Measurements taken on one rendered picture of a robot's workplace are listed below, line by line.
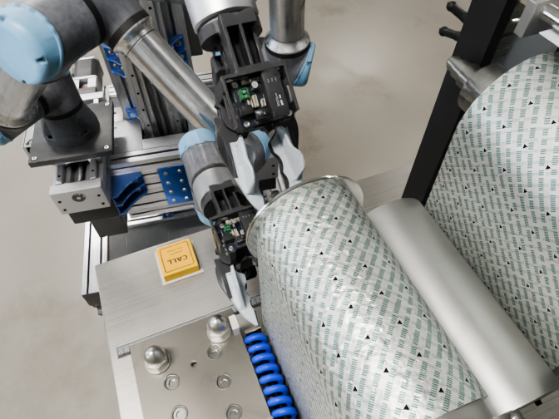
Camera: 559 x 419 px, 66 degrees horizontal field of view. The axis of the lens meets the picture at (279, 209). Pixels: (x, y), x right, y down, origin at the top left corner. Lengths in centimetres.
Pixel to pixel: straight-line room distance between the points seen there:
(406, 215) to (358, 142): 191
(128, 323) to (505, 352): 63
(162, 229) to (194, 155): 111
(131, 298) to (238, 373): 32
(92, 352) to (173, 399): 126
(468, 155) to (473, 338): 19
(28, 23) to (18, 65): 8
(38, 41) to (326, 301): 59
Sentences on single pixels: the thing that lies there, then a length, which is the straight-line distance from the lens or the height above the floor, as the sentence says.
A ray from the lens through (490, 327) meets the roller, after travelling 50.
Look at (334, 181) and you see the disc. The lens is 46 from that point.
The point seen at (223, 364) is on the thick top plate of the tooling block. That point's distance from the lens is 66.
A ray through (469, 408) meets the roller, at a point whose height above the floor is 130.
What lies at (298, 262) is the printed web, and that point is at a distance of 42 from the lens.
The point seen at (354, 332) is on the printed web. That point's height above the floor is 131.
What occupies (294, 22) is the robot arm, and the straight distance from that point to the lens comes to 110.
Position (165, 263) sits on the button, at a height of 92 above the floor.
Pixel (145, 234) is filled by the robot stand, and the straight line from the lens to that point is 184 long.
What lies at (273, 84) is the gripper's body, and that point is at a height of 138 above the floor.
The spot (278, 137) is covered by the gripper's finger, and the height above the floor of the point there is 131.
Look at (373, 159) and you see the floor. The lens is 237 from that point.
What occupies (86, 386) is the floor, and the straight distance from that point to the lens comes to 186.
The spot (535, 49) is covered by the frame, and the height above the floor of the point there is 134.
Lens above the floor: 165
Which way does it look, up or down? 52 degrees down
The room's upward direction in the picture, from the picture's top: straight up
